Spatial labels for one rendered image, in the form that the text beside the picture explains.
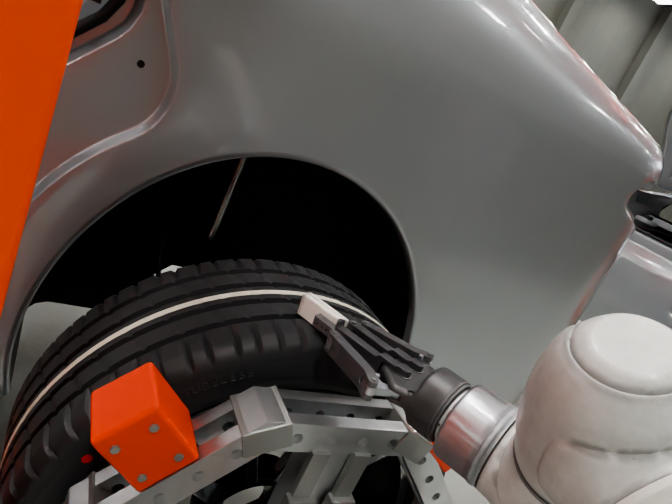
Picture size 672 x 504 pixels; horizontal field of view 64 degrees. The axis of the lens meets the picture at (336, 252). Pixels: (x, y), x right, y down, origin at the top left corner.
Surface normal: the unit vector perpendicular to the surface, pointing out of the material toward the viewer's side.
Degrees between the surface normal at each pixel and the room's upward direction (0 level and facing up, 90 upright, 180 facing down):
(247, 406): 45
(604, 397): 92
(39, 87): 90
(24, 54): 90
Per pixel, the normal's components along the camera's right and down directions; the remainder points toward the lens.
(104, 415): -0.31, -0.77
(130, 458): 0.36, 0.44
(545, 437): -0.91, 0.32
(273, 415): 0.40, -0.87
